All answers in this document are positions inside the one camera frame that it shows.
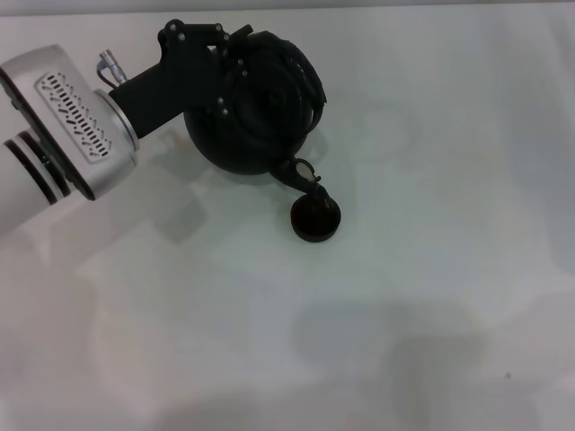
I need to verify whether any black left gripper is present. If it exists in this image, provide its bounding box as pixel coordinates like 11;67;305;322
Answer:
107;19;253;140

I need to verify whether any black round teapot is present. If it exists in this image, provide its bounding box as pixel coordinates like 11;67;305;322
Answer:
183;28;336;208

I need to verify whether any small dark teacup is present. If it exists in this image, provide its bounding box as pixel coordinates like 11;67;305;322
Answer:
288;191;342;244

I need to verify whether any silver metal connector plug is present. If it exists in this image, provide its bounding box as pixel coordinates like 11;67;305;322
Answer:
93;48;130;90

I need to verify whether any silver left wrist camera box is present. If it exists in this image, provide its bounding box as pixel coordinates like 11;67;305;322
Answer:
0;43;140;202

